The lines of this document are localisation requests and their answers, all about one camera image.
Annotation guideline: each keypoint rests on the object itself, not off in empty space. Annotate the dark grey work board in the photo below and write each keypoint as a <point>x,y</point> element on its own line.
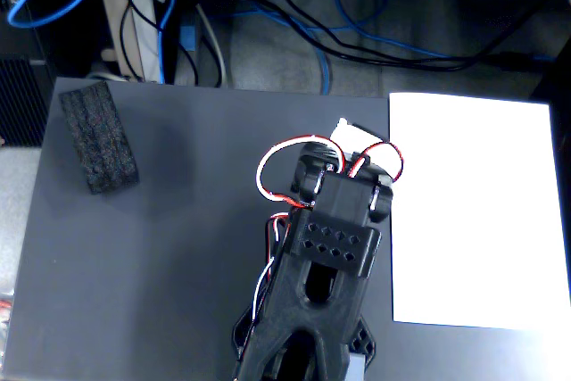
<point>156,265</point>

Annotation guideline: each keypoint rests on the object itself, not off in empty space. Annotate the black foam cube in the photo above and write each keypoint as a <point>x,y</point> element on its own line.
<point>98,140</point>

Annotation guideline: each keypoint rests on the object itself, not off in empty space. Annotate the beige desk leg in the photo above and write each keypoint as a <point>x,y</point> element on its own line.
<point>109,19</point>

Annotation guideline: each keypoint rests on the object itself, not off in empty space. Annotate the small blue box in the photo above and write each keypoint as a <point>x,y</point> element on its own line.
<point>188,38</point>

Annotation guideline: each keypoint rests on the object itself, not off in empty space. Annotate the black vented computer case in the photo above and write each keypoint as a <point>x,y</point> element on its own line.
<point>22,104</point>

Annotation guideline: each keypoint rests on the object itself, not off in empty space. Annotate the white paper sheet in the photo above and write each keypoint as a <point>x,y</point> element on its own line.
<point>468,211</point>

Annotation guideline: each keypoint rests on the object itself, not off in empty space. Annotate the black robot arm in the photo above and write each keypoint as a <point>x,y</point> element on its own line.
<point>325,202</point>

